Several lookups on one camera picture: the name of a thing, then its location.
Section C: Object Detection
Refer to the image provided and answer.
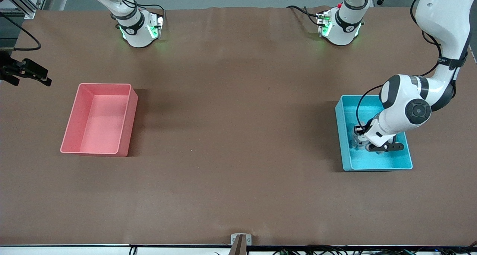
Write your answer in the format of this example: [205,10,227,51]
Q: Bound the black base cable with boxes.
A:
[286,4,322,26]

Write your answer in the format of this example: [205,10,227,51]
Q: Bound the aluminium frame post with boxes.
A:
[7,0,51,20]

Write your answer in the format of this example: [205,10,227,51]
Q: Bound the pink plastic box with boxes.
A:
[60,83,139,157]

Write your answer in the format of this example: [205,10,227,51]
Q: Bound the dark brown post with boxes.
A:
[229,235,247,255]

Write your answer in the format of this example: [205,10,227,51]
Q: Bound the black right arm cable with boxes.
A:
[0,11,42,52]

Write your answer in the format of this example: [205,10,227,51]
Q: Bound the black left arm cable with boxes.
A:
[356,84,385,128]

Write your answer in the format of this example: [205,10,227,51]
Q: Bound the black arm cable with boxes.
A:
[0,11,42,52]
[356,84,385,128]

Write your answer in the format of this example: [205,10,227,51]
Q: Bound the blue plastic box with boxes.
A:
[335,95,413,171]

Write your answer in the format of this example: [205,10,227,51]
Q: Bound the grey metal bracket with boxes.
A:
[231,233,252,245]

